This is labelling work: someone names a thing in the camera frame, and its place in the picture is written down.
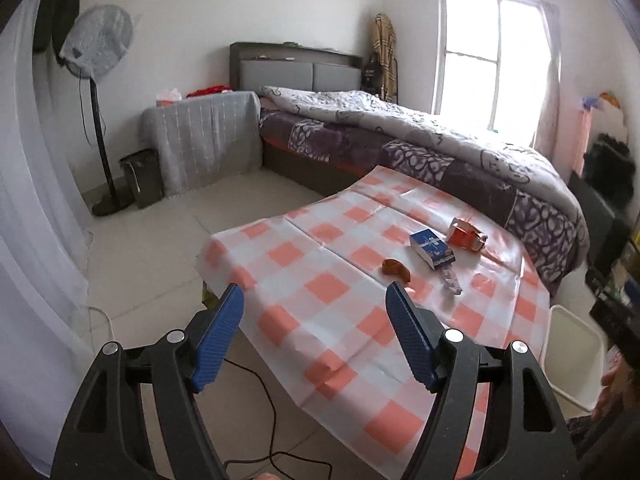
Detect large black bag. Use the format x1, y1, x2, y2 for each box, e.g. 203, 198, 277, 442
582, 132, 633, 206

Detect orange peel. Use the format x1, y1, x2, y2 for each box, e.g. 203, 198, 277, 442
381, 258, 412, 284

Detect dark cabinet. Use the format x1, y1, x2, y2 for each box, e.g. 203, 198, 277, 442
567, 170, 633, 281

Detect bed with grey headboard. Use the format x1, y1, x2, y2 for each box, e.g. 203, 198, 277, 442
230, 41, 591, 296

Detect grey checked cloth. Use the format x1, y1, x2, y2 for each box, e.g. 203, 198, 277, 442
140, 91, 263, 196

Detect dark blue white box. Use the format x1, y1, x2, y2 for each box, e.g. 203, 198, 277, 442
409, 228, 457, 271

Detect person's dark clothing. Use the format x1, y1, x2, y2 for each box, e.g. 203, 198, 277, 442
567, 350, 640, 480

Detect person's right hand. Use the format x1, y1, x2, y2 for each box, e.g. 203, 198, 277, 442
592, 359, 624, 421

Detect window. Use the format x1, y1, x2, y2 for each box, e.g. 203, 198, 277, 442
434, 0, 551, 141

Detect white sheer curtain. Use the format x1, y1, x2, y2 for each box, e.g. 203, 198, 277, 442
0, 0, 96, 461

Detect grey patterned duvet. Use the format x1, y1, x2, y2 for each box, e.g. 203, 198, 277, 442
260, 85, 583, 221

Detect black cable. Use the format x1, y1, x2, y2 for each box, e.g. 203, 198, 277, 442
222, 357, 333, 480

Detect pink cloth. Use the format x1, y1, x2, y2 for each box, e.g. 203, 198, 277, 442
572, 107, 593, 176

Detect plaid coat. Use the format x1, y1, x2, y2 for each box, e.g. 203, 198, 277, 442
375, 13, 397, 103

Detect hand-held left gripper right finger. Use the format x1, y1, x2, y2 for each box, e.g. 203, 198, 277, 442
385, 281, 581, 480

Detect red orange carton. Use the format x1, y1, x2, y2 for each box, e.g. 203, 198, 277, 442
446, 217, 487, 252

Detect orange white checked tablecloth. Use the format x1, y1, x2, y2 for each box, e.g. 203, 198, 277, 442
195, 165, 551, 480

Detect dark waste bin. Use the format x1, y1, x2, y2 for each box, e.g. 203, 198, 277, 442
119, 148, 163, 210

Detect white plastic bin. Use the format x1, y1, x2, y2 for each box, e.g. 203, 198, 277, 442
542, 305, 612, 411

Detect purple patterned blanket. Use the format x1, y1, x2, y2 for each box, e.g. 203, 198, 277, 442
259, 110, 587, 286

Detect pink curtain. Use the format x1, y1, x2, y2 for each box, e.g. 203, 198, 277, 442
535, 0, 563, 161

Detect patterned clear plastic wrapper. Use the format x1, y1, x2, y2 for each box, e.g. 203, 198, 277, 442
441, 266, 464, 297

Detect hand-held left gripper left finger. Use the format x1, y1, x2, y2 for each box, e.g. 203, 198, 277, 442
50, 283, 246, 480

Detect red cloth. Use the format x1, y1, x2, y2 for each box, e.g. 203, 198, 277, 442
186, 85, 232, 99

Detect small black bag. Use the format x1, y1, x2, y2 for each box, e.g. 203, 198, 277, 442
361, 55, 381, 93

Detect white cable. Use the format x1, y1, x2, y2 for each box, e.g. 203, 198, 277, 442
87, 305, 115, 346

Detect white board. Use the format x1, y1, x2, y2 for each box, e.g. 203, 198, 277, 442
590, 105, 628, 146

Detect standing fan with plastic cover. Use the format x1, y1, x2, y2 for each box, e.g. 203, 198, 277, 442
59, 4, 135, 217

